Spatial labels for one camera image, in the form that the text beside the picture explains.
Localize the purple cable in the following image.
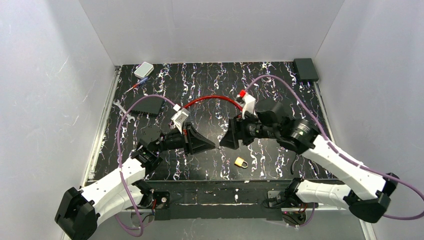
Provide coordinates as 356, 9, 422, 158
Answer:
113, 94, 176, 238
244, 74, 424, 221

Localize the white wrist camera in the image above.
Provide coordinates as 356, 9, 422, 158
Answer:
171, 104, 190, 133
235, 89, 256, 119

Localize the red blue screwdriver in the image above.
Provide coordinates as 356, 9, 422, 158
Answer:
124, 76, 149, 94

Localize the silver wrench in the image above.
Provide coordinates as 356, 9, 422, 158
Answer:
113, 99, 136, 123

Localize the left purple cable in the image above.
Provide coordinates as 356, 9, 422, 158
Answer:
113, 94, 176, 238

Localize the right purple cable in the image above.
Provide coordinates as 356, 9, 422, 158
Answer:
244, 74, 424, 221

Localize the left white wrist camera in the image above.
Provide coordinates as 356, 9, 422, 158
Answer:
171, 104, 190, 133

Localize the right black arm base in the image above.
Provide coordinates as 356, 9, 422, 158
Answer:
262, 190, 319, 211

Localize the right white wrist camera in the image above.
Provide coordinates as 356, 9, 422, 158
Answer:
235, 89, 256, 119

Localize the white rectangular box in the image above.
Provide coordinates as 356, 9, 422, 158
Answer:
133, 61, 154, 79

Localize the red cable lock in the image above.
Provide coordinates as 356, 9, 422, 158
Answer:
182, 95, 244, 112

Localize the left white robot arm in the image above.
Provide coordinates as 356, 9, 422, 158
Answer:
54, 122, 216, 240

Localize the brass padlock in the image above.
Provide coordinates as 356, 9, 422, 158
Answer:
234, 157, 249, 169

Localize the black flat box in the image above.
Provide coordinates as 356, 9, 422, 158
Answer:
130, 96, 165, 116

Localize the black corner box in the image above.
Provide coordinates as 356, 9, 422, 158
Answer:
293, 58, 319, 83

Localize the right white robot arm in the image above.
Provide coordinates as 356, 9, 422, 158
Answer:
219, 99, 397, 223

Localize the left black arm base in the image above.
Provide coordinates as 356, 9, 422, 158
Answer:
152, 191, 171, 210

